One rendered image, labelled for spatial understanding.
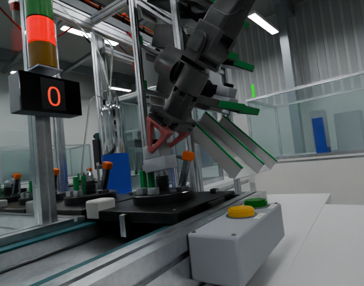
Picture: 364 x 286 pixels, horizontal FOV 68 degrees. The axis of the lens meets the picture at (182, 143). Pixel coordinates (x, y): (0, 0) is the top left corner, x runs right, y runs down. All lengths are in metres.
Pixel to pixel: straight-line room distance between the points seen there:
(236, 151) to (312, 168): 3.64
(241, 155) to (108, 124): 0.89
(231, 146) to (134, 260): 0.65
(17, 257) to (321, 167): 4.21
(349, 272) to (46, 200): 0.54
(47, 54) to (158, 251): 0.43
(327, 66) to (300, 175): 5.34
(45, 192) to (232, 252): 0.38
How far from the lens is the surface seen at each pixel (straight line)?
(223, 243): 0.34
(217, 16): 0.55
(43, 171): 0.59
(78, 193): 0.75
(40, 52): 0.60
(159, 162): 0.59
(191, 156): 0.56
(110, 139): 1.54
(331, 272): 0.51
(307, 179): 4.52
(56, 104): 0.57
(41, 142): 0.59
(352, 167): 4.38
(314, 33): 9.71
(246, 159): 0.87
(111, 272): 0.28
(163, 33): 0.97
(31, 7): 0.64
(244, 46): 10.51
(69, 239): 0.57
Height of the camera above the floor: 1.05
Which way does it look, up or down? 4 degrees up
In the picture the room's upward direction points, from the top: 6 degrees counter-clockwise
